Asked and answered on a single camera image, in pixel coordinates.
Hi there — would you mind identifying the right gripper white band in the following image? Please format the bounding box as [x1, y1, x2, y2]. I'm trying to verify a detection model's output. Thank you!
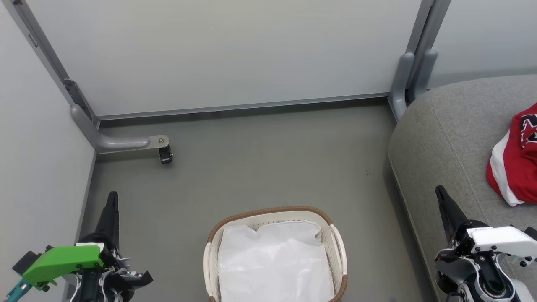
[434, 185, 537, 268]

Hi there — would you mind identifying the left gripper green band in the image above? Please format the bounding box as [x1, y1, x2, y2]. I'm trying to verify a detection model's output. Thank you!
[22, 191, 131, 292]

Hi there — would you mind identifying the red garment with white stripe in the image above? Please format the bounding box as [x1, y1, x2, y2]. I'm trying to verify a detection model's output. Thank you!
[486, 126, 537, 207]

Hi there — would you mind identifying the cream laundry basket brown rim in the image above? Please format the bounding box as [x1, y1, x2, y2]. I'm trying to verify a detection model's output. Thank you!
[203, 205, 348, 302]

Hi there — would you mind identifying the grey partition foot with plate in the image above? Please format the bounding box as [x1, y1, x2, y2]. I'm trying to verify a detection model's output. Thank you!
[70, 104, 171, 154]

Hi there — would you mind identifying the grey fabric sofa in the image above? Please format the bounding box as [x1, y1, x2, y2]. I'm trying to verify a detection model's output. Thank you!
[388, 75, 537, 302]

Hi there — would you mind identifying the left teal cable connector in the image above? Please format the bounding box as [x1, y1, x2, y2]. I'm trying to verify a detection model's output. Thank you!
[6, 279, 32, 302]

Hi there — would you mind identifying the black bracket on frame rail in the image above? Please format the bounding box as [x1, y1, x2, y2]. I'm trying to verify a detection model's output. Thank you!
[63, 78, 96, 123]

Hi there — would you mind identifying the aluminium partition base rail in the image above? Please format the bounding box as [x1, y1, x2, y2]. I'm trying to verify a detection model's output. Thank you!
[96, 93, 391, 121]

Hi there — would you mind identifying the grey partition frame rail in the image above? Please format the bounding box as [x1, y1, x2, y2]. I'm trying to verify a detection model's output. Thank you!
[2, 0, 101, 127]

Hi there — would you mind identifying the grey partition corner post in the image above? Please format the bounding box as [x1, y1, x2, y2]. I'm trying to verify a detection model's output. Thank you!
[404, 0, 452, 55]

